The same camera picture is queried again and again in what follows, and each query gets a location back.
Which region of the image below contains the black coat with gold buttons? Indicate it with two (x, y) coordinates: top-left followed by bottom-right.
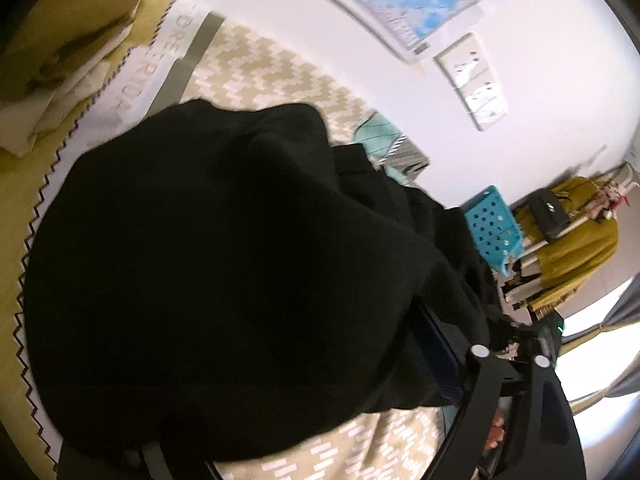
(24, 100), (501, 462)

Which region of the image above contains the white clothes rack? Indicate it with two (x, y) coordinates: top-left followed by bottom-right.
(502, 164), (639, 318)

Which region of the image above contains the person's right hand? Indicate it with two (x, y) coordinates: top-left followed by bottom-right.
(484, 410), (506, 451)

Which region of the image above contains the grey curtain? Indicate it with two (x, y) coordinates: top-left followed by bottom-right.
(555, 276), (639, 415)

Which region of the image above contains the mustard garment on rack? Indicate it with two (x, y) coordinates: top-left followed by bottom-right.
(503, 177), (620, 318)

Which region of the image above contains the turquoise perforated plastic basket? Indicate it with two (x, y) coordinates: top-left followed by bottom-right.
(461, 185), (523, 276)

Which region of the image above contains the black handbag on rack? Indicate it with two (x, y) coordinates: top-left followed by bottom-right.
(527, 188), (570, 240)

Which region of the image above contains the teal grey patterned pillow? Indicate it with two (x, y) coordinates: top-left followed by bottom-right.
(354, 112), (431, 186)

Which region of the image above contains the white folded garment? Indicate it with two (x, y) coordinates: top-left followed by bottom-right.
(0, 24), (132, 157)

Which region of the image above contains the yellow and white bedspread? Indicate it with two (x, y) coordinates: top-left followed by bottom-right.
(0, 0), (457, 480)

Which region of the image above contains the mustard yellow folded garment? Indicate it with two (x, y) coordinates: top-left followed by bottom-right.
(1, 0), (140, 101)

